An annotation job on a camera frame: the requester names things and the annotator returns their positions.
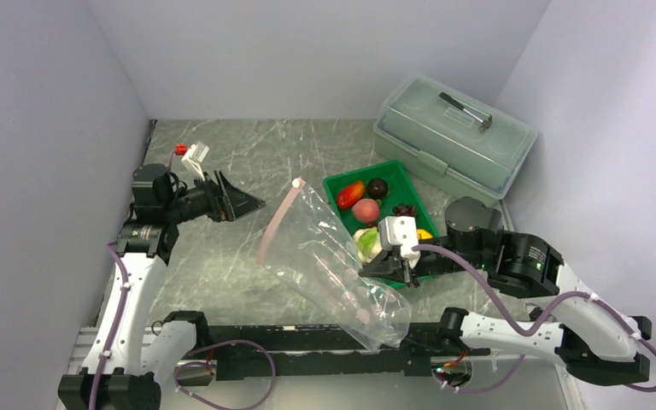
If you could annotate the purple grape bunch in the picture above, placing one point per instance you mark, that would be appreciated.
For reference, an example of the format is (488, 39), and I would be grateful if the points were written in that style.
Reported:
(405, 210)

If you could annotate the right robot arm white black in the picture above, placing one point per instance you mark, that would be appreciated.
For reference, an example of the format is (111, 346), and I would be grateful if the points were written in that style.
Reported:
(546, 310)

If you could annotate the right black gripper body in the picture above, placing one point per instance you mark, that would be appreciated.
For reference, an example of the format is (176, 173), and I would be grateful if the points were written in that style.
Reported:
(434, 262)

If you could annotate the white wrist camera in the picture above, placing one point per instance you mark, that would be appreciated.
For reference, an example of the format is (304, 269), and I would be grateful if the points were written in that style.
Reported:
(192, 157)
(398, 234)

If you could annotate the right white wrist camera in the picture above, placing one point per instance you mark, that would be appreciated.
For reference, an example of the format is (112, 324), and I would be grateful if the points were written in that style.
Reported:
(398, 234)

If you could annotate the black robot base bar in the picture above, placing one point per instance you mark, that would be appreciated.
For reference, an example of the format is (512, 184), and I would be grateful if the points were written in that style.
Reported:
(320, 350)

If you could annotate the yellow orange fruit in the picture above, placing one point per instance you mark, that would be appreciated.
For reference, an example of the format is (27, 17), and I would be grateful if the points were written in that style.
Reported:
(423, 234)

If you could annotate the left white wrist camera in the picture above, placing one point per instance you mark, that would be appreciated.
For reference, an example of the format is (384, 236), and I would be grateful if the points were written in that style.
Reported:
(192, 157)

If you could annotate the pale green lidded storage box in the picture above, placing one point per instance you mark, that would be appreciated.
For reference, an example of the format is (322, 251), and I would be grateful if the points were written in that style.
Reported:
(451, 140)

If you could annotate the green plastic tray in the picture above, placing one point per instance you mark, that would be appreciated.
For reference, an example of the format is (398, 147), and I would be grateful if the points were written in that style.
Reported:
(401, 192)

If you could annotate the red mango fruit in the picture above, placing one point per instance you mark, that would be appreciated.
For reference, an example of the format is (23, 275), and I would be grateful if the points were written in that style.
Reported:
(350, 195)

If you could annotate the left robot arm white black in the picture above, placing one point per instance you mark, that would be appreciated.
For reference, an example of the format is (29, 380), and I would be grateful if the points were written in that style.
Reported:
(119, 371)

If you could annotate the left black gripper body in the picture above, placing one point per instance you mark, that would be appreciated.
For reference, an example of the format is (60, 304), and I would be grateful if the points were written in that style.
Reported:
(198, 201)

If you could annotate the clear zip top bag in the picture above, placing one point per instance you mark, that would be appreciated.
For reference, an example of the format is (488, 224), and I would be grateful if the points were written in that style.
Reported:
(307, 246)

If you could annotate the pink peach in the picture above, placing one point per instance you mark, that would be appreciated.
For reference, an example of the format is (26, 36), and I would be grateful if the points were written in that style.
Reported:
(366, 211)

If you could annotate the dark purple mangosteen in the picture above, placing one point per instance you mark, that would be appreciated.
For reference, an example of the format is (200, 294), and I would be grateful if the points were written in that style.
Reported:
(377, 189)

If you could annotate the aluminium frame rail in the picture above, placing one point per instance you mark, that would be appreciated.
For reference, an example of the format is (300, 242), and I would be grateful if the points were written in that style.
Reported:
(371, 328)

